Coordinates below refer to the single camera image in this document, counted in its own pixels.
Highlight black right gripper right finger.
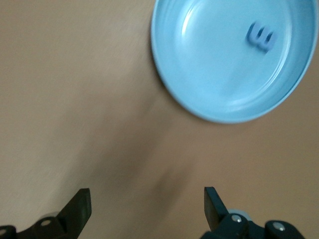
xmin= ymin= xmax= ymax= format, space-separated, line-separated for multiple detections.
xmin=203 ymin=186 xmax=305 ymax=239

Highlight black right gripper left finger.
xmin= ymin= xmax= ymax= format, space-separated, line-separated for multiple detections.
xmin=0 ymin=188 xmax=92 ymax=239

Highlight blue small letter m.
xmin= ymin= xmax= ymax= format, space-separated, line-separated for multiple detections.
xmin=246 ymin=21 xmax=278 ymax=54

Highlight blue round plate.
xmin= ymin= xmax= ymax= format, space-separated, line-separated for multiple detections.
xmin=150 ymin=0 xmax=319 ymax=124

